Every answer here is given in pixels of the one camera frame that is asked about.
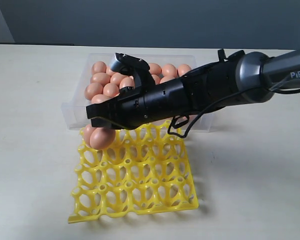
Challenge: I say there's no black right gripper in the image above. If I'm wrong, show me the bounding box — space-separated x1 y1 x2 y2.
86 79 198 130

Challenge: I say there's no brown egg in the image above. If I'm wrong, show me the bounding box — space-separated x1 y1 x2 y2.
106 66 115 76
119 76 135 90
84 82 103 101
148 63 162 76
159 75 175 84
151 74 161 85
90 72 111 86
110 72 127 86
89 127 116 150
103 83 119 98
91 94 111 104
177 64 192 77
161 63 178 78
82 124 96 146
91 61 107 75

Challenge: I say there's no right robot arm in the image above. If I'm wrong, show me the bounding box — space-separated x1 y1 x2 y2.
86 49 300 130

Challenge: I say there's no clear plastic box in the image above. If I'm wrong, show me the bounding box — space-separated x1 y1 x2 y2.
61 66 211 134

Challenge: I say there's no yellow plastic egg tray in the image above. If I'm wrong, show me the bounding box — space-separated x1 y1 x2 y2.
68 121 199 224

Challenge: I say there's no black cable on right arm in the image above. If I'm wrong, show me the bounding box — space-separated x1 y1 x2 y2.
166 74 300 139

